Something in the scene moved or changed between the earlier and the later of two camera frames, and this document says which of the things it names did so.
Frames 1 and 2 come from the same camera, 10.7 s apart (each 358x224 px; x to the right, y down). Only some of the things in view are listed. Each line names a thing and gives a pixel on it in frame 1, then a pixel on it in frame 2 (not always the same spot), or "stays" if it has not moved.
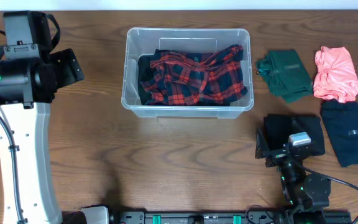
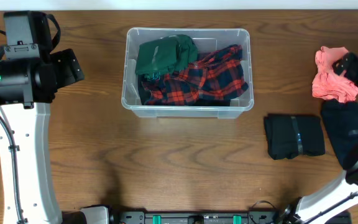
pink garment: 336,77 stays
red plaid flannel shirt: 188,78 stays
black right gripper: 278,157 to 347,60
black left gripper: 68,66 stays
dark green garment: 284,73 to 156,57
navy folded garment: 347,126 stays
